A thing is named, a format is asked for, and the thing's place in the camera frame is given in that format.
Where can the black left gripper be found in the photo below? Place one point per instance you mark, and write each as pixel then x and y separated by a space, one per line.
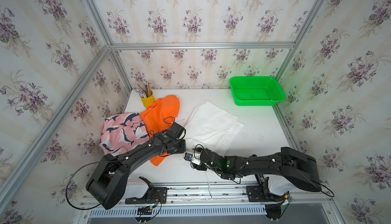
pixel 183 148

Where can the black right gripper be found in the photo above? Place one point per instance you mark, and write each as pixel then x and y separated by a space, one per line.
pixel 203 151

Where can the white shorts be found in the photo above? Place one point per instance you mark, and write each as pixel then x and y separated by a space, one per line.
pixel 211 127

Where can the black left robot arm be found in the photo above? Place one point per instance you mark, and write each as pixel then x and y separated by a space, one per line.
pixel 108 182

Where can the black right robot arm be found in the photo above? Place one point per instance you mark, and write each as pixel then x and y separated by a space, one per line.
pixel 296 167

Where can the orange cloth garment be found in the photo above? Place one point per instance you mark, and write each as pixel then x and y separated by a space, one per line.
pixel 158 118

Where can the yellow pencil cup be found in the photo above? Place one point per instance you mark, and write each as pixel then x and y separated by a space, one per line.
pixel 147 101

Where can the pink shark print garment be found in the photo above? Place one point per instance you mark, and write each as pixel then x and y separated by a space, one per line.
pixel 122 133

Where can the colored pencils bundle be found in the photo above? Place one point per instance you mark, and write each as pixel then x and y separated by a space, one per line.
pixel 145 90

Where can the green plastic basket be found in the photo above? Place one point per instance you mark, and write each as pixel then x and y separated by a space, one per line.
pixel 257 91

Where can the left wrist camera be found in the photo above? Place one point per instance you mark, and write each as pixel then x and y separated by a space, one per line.
pixel 176 131

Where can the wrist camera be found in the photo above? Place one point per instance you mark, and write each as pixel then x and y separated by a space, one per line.
pixel 176 131
pixel 192 158

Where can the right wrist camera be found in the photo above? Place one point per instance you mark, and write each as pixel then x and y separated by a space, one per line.
pixel 192 158

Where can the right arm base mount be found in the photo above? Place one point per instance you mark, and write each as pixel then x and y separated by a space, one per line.
pixel 261 192

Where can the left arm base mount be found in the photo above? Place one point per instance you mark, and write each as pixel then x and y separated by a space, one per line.
pixel 142 191

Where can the aluminium rail frame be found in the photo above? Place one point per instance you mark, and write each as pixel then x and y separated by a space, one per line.
pixel 214 203

